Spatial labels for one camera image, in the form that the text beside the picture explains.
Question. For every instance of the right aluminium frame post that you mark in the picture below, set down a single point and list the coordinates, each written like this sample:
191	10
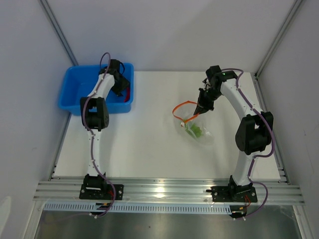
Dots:
283	30

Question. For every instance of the left aluminium frame post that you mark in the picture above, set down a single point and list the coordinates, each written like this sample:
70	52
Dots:
49	13

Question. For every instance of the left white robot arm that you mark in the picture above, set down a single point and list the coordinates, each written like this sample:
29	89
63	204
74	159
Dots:
95	117

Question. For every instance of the clear zip top bag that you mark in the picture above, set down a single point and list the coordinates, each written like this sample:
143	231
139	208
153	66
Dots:
182	114

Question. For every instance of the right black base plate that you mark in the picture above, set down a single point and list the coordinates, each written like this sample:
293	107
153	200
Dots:
233	194

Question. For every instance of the green grape bunch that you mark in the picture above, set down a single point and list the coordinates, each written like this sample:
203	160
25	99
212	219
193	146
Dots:
193	130

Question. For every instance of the aluminium mounting rail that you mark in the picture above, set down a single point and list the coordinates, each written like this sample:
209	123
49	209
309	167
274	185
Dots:
167	191

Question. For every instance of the red chili pepper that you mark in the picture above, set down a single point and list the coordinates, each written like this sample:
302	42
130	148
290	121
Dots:
128	94

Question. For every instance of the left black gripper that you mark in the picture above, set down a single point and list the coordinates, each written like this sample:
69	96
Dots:
118	91

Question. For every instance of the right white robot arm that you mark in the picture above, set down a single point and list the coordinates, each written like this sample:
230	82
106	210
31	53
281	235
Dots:
255	129

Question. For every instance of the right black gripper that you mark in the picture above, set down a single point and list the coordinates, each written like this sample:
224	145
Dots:
203	106

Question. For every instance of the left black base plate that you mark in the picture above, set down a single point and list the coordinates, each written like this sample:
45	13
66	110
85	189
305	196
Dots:
101	191

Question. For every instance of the blue plastic bin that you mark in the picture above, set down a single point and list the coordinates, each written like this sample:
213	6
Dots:
79	81

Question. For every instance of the aluminium frame post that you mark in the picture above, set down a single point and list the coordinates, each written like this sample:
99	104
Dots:
49	13
283	30

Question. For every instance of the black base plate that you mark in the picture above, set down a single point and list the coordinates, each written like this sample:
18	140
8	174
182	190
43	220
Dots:
101	191
233	194

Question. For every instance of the white slotted cable duct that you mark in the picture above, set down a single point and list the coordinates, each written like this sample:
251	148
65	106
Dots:
138	208

